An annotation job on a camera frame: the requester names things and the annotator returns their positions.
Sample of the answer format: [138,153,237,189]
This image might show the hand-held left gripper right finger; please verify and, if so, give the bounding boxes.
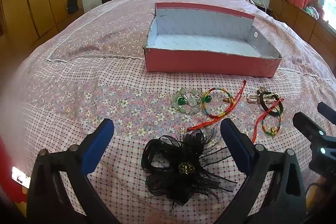
[220,118,308,224]

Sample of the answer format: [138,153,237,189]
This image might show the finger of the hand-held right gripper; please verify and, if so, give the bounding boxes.
[317,102,336,126]
[293,112,327,144]

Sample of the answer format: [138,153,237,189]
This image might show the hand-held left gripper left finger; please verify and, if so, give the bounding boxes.
[26,118,121,224]

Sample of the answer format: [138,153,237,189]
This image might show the black hair tie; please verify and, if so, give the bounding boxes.
[259,91,284,116]

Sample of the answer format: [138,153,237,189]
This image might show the rainbow bracelet with red cord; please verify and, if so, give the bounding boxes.
[251,98,285,144]

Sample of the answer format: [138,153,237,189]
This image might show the rainbow bracelet with green bead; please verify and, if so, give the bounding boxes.
[187,80,248,132]

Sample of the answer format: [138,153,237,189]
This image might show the white cross hair clip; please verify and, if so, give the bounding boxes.
[246,93,263,104]

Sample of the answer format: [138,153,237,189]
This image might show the black feather hair flower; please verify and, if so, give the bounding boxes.
[141,128,238,206]

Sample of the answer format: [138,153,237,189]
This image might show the red cardboard box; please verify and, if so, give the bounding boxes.
[143,2,283,78]

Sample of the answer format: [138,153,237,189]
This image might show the pink floral quilt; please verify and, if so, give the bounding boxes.
[5,0,336,224]

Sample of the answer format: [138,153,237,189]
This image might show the red object with white label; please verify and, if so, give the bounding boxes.
[0,133,31,205]

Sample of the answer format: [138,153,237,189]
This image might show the wooden sideboard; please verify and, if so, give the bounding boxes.
[269,0,336,59]

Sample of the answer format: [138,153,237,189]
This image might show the window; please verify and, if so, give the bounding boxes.
[319,0,336,28]

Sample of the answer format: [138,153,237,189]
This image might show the black hanging bag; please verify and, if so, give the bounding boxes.
[67,0,79,15]

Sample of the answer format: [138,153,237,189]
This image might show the pale jade bead bracelet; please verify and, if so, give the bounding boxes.
[169,87,205,116]

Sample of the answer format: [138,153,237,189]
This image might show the white cables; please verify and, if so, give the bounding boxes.
[251,0,271,13]

